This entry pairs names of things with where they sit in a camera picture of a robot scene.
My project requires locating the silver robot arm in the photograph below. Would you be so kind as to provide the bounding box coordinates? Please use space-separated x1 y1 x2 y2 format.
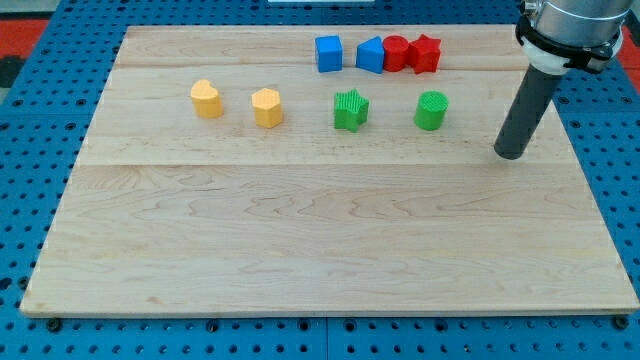
515 0 633 76

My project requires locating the light wooden board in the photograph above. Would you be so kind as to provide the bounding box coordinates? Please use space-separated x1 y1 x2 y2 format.
20 25 639 318

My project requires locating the green star block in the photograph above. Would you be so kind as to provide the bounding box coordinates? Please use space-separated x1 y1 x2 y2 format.
334 89 369 133

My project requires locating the yellow hexagon block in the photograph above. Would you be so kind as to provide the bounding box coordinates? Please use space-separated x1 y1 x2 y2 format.
251 88 283 128

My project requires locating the blue cube block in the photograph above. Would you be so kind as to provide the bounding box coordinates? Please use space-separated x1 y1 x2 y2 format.
315 35 343 73

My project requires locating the green cylinder block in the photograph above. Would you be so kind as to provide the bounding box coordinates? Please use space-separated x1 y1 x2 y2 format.
414 91 449 131

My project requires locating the blue pentagon block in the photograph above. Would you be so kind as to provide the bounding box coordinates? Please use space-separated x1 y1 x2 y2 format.
355 36 385 74

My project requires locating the yellow heart block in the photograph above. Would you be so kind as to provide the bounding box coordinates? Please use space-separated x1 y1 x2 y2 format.
190 79 224 119

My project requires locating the red cylinder block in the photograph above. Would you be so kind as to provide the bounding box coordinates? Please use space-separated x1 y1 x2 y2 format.
382 35 409 72

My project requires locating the red star block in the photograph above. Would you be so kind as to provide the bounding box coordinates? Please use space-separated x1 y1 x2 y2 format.
407 34 442 74

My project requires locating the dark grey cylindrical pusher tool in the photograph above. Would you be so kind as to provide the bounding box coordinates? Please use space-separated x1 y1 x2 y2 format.
494 65 562 160

